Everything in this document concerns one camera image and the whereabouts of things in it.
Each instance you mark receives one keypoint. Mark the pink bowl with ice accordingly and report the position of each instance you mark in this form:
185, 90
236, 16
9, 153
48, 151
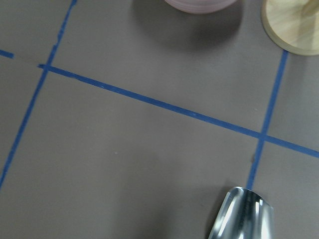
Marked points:
200, 6

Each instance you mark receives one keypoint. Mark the wooden stand with round base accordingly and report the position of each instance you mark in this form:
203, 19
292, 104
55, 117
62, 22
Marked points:
293, 25

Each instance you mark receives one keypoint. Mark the steel ice scoop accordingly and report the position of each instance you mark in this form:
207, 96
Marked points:
243, 215

